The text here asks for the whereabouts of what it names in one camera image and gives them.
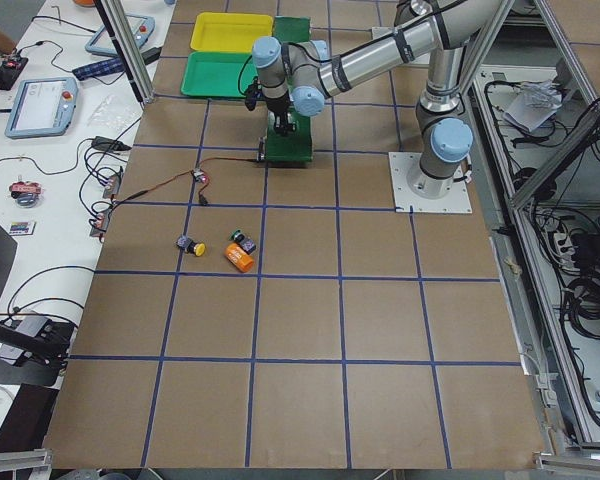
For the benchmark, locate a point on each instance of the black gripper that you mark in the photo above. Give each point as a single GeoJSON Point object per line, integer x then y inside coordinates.
{"type": "Point", "coordinates": [278, 106]}

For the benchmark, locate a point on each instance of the green push button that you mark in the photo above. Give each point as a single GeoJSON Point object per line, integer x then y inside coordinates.
{"type": "Point", "coordinates": [245, 242]}

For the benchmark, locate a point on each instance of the labelled orange cylinder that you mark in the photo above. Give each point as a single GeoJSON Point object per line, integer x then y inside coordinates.
{"type": "Point", "coordinates": [239, 258]}

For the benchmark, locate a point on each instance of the yellow push button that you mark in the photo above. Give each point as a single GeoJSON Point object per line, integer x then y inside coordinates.
{"type": "Point", "coordinates": [190, 246]}

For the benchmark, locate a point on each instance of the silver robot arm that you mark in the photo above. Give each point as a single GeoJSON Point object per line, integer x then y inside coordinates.
{"type": "Point", "coordinates": [426, 54]}

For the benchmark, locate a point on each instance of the green conveyor belt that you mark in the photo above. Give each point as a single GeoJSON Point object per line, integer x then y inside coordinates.
{"type": "Point", "coordinates": [296, 147]}

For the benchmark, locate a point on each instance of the green plastic tray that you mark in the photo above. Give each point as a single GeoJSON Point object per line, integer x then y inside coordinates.
{"type": "Point", "coordinates": [217, 75]}

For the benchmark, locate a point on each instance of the small controller circuit board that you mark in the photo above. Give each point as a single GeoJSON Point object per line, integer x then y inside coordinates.
{"type": "Point", "coordinates": [199, 176]}

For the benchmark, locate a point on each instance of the yellow plastic tray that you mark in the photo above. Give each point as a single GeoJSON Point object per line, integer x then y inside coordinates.
{"type": "Point", "coordinates": [229, 32]}

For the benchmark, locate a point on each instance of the black power adapter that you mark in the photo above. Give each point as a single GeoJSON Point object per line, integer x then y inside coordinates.
{"type": "Point", "coordinates": [151, 55]}

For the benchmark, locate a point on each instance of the clear plastic bag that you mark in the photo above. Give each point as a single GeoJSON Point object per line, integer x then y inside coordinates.
{"type": "Point", "coordinates": [113, 112]}

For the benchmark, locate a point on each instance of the blue checkered pouch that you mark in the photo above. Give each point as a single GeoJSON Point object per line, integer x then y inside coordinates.
{"type": "Point", "coordinates": [98, 69]}

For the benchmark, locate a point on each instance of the near blue teach pendant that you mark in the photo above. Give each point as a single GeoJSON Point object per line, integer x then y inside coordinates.
{"type": "Point", "coordinates": [42, 108]}

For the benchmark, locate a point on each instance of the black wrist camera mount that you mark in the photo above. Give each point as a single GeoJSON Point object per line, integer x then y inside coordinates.
{"type": "Point", "coordinates": [252, 94]}

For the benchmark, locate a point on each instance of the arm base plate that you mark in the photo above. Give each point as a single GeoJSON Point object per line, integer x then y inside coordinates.
{"type": "Point", "coordinates": [415, 192]}

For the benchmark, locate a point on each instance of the aluminium frame post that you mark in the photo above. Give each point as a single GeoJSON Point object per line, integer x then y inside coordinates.
{"type": "Point", "coordinates": [115, 21]}

